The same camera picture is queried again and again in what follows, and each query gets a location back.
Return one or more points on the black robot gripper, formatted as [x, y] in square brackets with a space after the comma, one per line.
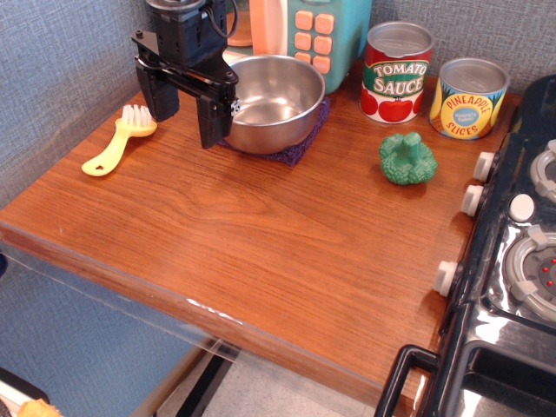
[188, 39]

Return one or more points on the green toy broccoli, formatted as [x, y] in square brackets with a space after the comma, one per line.
[406, 159]

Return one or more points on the yellow dish brush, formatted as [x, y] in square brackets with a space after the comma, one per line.
[135, 122]

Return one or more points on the orange microwave turntable plate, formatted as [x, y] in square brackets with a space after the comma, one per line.
[242, 36]

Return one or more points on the stainless steel bowl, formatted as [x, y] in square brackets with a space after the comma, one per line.
[279, 103]

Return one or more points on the purple scrubbing pad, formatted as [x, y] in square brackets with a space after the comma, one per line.
[292, 155]

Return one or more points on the teal toy microwave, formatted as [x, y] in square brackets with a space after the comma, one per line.
[330, 35]

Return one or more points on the tomato sauce can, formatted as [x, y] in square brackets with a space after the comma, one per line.
[396, 66]

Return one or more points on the pineapple slices can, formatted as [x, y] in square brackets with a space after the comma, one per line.
[468, 97]

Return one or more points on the grey stove knob middle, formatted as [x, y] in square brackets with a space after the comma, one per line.
[471, 200]

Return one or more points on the grey stove knob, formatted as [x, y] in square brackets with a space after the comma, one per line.
[471, 200]
[483, 166]
[443, 279]

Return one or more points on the grey stove knob rear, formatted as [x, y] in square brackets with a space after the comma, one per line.
[483, 166]

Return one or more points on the grey stove knob front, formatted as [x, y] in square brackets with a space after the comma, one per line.
[443, 279]

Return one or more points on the orange fuzzy object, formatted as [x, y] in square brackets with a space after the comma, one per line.
[38, 408]

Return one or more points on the black toy stove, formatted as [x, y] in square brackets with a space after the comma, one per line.
[497, 335]

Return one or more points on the black oven door handle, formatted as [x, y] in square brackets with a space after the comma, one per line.
[408, 358]

